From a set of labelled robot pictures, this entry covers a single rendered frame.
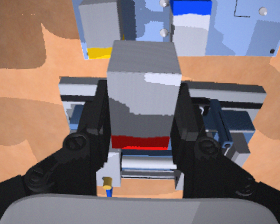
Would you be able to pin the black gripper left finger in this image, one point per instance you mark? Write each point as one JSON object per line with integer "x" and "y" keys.
{"x": 72, "y": 169}

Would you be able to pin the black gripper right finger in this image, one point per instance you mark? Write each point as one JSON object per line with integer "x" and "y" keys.
{"x": 207, "y": 172}

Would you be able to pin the white block with blue end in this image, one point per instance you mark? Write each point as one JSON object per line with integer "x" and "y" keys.
{"x": 189, "y": 25}

